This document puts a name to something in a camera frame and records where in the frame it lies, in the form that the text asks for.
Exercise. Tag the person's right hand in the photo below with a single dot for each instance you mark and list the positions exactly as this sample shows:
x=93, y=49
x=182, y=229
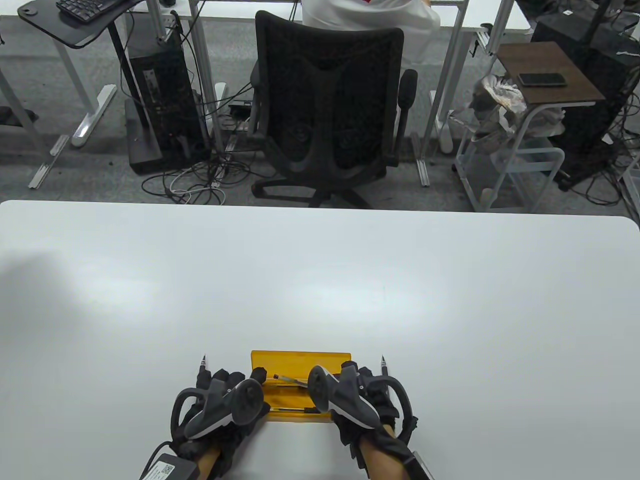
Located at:
x=365, y=375

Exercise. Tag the person's left hand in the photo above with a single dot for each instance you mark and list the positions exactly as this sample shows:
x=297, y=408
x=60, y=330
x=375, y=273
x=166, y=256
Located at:
x=257, y=374

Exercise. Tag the clear black gel pen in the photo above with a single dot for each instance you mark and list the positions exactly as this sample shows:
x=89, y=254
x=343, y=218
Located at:
x=384, y=367
x=202, y=372
x=292, y=410
x=292, y=381

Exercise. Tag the orange plastic pen case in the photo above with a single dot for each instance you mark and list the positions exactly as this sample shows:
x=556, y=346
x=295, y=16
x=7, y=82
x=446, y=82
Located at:
x=290, y=360

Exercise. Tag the person's right forearm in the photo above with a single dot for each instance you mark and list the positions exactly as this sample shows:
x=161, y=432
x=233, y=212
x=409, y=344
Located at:
x=377, y=460

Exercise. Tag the person's left forearm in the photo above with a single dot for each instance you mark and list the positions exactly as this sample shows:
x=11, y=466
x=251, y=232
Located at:
x=207, y=467

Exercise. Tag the grey right hand controller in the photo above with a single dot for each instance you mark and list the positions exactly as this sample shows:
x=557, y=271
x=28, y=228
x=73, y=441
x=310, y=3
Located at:
x=350, y=400

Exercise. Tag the black mesh office chair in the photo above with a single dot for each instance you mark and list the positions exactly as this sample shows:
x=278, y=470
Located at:
x=320, y=155

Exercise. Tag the white metal cart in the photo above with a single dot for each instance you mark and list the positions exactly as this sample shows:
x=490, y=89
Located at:
x=556, y=159

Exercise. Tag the black computer tower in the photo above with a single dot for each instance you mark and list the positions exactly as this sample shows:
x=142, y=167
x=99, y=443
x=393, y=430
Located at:
x=165, y=85

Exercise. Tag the white desk with metal legs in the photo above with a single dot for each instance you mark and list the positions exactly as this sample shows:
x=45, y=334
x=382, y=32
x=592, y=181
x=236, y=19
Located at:
x=92, y=115
x=515, y=22

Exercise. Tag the crumpled plastic bags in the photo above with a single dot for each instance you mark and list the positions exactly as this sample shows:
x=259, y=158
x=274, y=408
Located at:
x=502, y=95

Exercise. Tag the black smartphone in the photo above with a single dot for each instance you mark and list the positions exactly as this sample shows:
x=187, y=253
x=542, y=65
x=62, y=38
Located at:
x=542, y=80

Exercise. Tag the brown top side table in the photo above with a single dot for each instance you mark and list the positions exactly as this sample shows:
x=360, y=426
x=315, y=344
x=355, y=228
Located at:
x=550, y=70

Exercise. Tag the black equipment rack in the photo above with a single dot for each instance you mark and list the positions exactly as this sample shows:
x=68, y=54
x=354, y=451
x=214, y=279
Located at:
x=600, y=75

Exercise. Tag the black keyboard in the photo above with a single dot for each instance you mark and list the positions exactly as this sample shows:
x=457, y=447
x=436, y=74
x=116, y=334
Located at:
x=85, y=7

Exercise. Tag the black standing desk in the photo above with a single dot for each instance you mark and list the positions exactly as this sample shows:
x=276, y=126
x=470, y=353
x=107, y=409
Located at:
x=50, y=25

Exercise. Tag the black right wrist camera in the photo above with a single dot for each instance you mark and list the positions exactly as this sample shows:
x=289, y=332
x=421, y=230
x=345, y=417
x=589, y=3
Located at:
x=420, y=470

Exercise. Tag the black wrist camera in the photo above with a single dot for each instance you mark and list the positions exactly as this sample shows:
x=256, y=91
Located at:
x=167, y=470
x=420, y=470

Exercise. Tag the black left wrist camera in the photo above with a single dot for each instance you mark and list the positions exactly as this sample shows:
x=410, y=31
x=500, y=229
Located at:
x=167, y=470

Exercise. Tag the silver aluminium post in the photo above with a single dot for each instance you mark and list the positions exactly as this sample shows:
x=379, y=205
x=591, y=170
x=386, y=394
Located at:
x=156, y=20

